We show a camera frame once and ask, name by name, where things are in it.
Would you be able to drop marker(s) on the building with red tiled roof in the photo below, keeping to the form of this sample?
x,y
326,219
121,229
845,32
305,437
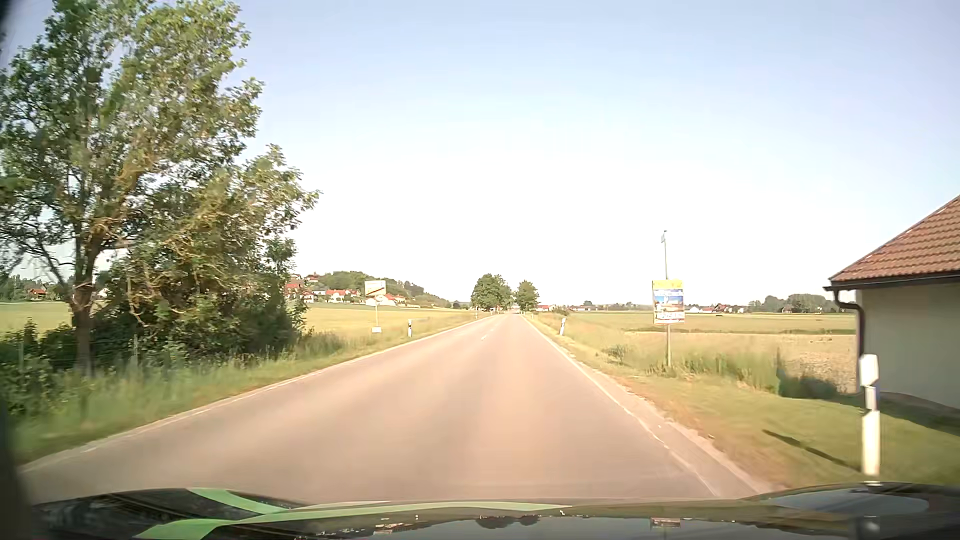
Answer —
x,y
911,330

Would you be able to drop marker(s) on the lamp post with poster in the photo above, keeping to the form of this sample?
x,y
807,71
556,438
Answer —
x,y
667,302

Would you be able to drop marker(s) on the group of houses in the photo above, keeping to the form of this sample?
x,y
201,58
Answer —
x,y
337,294

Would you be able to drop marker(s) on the yellow-green field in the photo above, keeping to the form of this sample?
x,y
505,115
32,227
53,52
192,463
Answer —
x,y
352,315
750,337

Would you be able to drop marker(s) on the group of trees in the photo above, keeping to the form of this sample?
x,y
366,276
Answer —
x,y
501,292

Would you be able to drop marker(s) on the grey asphalt road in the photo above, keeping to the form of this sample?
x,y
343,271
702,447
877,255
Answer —
x,y
450,420

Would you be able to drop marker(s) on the row of houses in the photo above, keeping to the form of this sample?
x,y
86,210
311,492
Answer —
x,y
652,307

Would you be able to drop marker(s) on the car's own bonnet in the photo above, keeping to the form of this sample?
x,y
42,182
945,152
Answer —
x,y
525,517

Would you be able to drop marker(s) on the large leafy tree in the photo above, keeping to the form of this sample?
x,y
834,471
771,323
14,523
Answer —
x,y
142,165

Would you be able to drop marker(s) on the grass verge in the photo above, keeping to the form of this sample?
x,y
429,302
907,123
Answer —
x,y
757,427
187,382

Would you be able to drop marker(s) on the distant trees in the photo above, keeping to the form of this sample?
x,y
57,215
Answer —
x,y
799,303

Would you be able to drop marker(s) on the wooded hill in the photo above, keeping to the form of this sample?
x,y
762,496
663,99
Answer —
x,y
375,283

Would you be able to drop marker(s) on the bushes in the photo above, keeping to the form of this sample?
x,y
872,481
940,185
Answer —
x,y
202,315

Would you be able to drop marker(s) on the road sign on post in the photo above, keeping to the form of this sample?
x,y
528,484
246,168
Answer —
x,y
375,289

